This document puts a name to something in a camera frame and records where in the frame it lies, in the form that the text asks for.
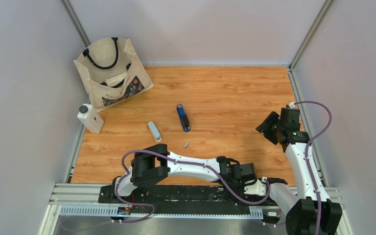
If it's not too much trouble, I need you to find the dark blue stapler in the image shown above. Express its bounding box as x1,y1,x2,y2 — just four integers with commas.
176,104,190,132

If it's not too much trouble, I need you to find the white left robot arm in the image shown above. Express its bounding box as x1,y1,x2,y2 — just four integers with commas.
111,144,268,205

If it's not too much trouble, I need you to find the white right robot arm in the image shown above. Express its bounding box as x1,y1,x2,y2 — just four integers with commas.
256,107,343,235

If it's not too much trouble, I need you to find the white plastic bottle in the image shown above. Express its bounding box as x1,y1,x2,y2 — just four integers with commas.
77,104,104,134

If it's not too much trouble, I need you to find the beige canvas tote bag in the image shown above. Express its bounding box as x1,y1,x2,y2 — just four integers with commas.
74,37,154,111

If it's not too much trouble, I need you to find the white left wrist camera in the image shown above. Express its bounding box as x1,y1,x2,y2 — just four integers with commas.
244,177,267,196

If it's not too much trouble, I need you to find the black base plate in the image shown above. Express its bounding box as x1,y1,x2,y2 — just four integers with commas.
97,184,292,215

